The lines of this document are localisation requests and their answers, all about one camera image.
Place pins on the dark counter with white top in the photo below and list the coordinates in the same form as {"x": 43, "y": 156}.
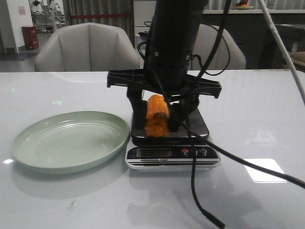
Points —
{"x": 250, "y": 31}

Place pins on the beige chair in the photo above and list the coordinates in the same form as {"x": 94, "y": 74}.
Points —
{"x": 228, "y": 55}
{"x": 87, "y": 47}

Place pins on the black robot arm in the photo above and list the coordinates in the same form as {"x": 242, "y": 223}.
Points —
{"x": 171, "y": 39}

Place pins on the beige cushion at right edge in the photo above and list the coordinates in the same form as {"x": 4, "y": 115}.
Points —
{"x": 298, "y": 59}

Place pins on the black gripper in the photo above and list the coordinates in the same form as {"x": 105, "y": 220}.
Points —
{"x": 175, "y": 85}

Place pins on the red trash bin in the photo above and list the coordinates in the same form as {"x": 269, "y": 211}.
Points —
{"x": 30, "y": 37}

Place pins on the light green plate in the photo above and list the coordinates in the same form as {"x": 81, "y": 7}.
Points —
{"x": 71, "y": 142}

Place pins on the fruit bowl on counter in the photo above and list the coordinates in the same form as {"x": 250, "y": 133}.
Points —
{"x": 243, "y": 5}

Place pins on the digital kitchen scale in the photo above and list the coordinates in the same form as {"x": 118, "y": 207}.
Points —
{"x": 172, "y": 152}

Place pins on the orange corn cob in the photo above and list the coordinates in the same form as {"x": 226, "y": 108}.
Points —
{"x": 157, "y": 116}

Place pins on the red barrier bar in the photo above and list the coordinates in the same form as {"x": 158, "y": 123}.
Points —
{"x": 100, "y": 16}

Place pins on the pink wall notice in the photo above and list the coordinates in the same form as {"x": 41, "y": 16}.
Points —
{"x": 21, "y": 10}

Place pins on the left beige chair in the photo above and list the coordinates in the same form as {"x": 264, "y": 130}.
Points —
{"x": 87, "y": 47}

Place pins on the white drawer cabinet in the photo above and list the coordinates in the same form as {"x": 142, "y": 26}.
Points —
{"x": 143, "y": 10}

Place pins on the right beige chair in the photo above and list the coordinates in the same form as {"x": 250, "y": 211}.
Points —
{"x": 228, "y": 55}

